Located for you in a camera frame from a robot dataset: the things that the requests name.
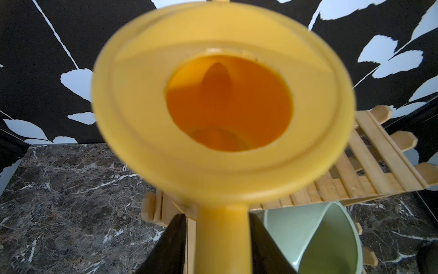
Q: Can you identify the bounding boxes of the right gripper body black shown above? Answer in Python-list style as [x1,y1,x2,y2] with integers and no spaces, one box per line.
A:
[416,242,438,274]

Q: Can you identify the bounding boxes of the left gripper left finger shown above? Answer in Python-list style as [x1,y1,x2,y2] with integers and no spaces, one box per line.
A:
[135,213,187,274]

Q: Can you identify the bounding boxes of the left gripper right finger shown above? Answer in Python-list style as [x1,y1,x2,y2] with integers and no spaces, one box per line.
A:
[249,213,298,274]

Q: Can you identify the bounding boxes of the green watering can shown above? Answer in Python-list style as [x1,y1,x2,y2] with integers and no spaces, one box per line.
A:
[263,202,363,274]

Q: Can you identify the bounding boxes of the wooden slatted two-tier shelf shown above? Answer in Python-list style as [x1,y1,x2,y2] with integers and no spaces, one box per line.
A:
[141,104,438,274]

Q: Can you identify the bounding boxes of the yellow watering can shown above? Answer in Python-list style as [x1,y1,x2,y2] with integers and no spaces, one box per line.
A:
[91,1,356,274]

